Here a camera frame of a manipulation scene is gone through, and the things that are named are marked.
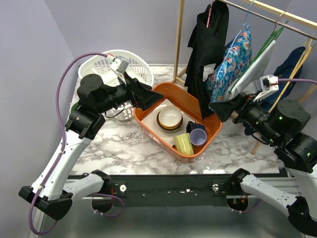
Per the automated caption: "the blue wire hanger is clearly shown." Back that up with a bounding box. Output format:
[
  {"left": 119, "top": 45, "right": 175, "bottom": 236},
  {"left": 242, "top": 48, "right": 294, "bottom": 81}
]
[{"left": 224, "top": 0, "right": 255, "bottom": 65}]

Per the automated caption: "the dark blue cup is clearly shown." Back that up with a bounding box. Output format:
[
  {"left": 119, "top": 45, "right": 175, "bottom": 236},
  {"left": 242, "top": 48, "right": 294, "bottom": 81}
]
[{"left": 186, "top": 121, "right": 206, "bottom": 133}]

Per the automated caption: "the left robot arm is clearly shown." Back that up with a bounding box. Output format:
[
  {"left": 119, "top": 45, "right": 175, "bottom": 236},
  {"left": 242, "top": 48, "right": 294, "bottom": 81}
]
[{"left": 19, "top": 73, "right": 163, "bottom": 221}]

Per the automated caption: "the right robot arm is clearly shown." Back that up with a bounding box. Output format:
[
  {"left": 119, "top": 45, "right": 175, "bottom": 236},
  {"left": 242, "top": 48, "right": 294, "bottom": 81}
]
[{"left": 209, "top": 93, "right": 317, "bottom": 237}]

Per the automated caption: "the wooden clothes rack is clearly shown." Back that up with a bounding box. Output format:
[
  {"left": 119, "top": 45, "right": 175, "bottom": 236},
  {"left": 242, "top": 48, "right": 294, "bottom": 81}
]
[{"left": 172, "top": 0, "right": 317, "bottom": 156}]

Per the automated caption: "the green ceramic mug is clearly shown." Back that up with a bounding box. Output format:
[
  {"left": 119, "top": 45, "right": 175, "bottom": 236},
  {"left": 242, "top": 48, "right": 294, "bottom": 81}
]
[{"left": 70, "top": 103, "right": 78, "bottom": 112}]

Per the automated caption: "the wooden hanger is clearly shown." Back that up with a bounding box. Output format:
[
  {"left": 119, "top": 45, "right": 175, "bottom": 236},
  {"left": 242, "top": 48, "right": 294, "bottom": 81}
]
[{"left": 268, "top": 39, "right": 313, "bottom": 113}]

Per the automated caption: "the black skirt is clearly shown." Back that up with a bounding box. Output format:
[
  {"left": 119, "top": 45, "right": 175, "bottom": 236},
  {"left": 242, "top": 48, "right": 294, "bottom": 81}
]
[{"left": 185, "top": 0, "right": 229, "bottom": 119}]

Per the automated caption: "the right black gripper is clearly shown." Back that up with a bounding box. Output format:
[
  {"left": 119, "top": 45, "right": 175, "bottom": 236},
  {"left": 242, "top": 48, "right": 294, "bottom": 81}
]
[{"left": 209, "top": 89, "right": 280, "bottom": 143}]

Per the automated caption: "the black mounting base bar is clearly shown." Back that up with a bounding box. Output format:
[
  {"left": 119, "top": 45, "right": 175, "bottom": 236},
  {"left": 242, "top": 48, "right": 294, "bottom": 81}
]
[{"left": 81, "top": 175, "right": 250, "bottom": 208}]

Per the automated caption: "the green hanger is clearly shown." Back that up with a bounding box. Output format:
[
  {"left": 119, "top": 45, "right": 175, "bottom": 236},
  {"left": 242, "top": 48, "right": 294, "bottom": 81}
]
[{"left": 229, "top": 19, "right": 289, "bottom": 95}]

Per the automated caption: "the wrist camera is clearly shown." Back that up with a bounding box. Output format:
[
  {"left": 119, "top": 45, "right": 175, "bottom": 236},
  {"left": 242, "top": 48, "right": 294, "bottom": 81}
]
[
  {"left": 110, "top": 56, "right": 129, "bottom": 81},
  {"left": 253, "top": 75, "right": 279, "bottom": 102}
]

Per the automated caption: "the white and gold bowl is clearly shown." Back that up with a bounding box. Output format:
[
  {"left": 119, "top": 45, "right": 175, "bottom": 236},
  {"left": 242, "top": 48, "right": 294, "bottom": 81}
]
[{"left": 157, "top": 106, "right": 183, "bottom": 132}]

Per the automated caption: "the blue floral garment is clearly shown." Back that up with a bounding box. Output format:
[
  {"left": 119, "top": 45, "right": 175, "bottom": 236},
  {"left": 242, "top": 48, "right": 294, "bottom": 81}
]
[{"left": 204, "top": 26, "right": 252, "bottom": 103}]

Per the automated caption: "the white garment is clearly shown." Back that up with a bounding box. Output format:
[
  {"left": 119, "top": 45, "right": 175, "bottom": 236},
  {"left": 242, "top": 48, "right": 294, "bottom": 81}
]
[{"left": 222, "top": 40, "right": 276, "bottom": 101}]

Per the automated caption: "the white laundry basket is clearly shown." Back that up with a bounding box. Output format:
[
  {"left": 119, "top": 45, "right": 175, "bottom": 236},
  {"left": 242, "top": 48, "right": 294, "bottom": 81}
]
[{"left": 78, "top": 50, "right": 154, "bottom": 121}]

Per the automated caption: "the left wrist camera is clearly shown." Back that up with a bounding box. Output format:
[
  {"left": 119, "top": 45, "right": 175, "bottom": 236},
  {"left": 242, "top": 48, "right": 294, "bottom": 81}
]
[{"left": 110, "top": 56, "right": 129, "bottom": 81}]

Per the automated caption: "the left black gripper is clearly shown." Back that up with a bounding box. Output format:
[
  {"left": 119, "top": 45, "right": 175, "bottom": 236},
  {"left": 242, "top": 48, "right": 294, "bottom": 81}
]
[{"left": 96, "top": 70, "right": 164, "bottom": 114}]

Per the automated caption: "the navy blue garment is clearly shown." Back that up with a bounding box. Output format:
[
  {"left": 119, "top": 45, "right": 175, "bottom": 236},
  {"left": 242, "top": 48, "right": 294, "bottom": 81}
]
[{"left": 243, "top": 46, "right": 306, "bottom": 136}]

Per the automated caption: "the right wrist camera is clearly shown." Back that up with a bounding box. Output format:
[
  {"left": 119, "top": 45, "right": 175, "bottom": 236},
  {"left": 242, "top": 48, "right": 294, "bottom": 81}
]
[{"left": 253, "top": 75, "right": 279, "bottom": 102}]

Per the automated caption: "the pink wire hanger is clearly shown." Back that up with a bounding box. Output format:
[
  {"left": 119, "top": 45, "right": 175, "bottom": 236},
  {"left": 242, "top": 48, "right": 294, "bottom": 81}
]
[{"left": 206, "top": 0, "right": 214, "bottom": 28}]

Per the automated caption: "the purple cup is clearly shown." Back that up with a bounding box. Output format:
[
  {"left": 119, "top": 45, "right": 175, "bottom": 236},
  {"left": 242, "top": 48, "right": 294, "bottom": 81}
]
[{"left": 189, "top": 128, "right": 207, "bottom": 146}]

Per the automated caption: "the orange plastic tub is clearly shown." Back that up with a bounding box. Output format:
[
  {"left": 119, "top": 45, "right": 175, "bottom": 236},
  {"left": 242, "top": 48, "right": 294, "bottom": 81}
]
[{"left": 134, "top": 82, "right": 222, "bottom": 163}]

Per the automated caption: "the yellow cup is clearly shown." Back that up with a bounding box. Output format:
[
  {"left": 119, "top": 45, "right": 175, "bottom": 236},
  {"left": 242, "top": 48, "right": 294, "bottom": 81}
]
[{"left": 173, "top": 133, "right": 194, "bottom": 156}]

